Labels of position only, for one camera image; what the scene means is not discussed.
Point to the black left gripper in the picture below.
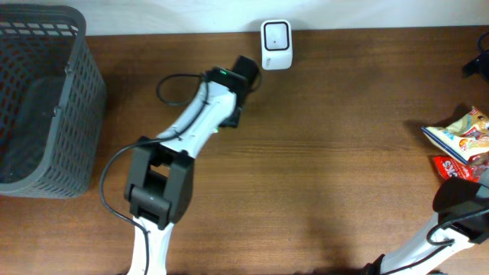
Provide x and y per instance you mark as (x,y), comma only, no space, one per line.
(230,121)

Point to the cream bee snack bag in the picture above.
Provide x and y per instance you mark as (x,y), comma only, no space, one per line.
(464,139)

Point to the red snack bag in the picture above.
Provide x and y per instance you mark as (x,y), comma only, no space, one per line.
(447,167)

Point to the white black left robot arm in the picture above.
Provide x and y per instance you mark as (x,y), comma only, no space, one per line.
(159,187)

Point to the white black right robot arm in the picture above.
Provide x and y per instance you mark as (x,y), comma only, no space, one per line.
(460,221)

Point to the white barcode scanner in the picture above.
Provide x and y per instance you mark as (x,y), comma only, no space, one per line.
(276,45)

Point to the grey plastic mesh basket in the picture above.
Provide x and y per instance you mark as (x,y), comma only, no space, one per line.
(52,102)

